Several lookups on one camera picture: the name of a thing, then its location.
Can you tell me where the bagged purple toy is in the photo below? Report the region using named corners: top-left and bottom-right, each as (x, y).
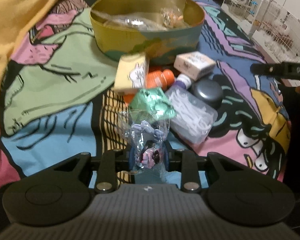
top-left (116, 110), bottom-right (170, 173)

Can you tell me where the clear box of floss picks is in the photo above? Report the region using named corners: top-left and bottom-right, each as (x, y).
top-left (165, 86), bottom-right (218, 144)

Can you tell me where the green foil sachet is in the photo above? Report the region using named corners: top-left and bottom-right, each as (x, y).
top-left (128, 87), bottom-right (176, 121)

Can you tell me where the orange tube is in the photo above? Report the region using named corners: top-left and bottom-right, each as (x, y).
top-left (123, 69), bottom-right (175, 103)

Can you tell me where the white tube purple cap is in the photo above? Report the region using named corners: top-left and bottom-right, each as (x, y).
top-left (174, 74), bottom-right (194, 90)

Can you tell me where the dark grey round case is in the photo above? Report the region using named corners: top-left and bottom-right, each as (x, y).
top-left (191, 79), bottom-right (224, 109)

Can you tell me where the white cardboard box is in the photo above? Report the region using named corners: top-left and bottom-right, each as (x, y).
top-left (173, 51), bottom-right (216, 81)

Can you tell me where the bagged crochet doll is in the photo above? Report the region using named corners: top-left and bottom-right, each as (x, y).
top-left (160, 7), bottom-right (189, 29)

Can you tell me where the colourful cartoon print blanket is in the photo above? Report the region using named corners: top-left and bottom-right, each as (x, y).
top-left (0, 0), bottom-right (290, 189)

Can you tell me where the round colourful metal tin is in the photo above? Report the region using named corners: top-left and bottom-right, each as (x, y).
top-left (90, 0), bottom-right (205, 65)

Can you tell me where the white wire pet cage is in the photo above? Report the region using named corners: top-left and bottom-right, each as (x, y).
top-left (222, 0), bottom-right (300, 63)

